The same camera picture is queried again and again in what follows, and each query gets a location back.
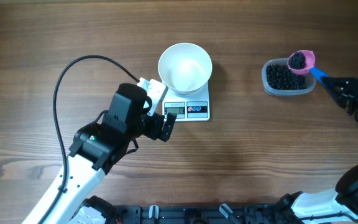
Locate black beans in container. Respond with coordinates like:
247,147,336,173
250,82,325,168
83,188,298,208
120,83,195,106
266,64,306,90

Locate black beans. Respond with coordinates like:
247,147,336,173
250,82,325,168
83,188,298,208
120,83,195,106
266,64,306,90
288,52,306,70

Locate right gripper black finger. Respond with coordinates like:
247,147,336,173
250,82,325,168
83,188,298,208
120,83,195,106
321,77,358,90
326,87,348,108

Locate white digital kitchen scale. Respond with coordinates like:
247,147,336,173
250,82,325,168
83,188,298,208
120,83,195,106
162,83,210,122

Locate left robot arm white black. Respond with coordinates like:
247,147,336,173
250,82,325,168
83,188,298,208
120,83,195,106
24,80,176,223

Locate clear plastic container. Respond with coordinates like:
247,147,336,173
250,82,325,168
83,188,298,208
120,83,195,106
262,58,316,96

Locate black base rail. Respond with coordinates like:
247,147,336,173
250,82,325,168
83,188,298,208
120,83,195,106
115,204,294,224

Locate pink scoop with blue handle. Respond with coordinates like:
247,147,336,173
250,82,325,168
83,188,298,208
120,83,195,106
287,50,327,87

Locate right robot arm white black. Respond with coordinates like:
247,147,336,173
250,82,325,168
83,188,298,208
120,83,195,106
275,75,358,223

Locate white bowl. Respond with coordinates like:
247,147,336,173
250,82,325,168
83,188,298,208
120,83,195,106
157,42,213,95

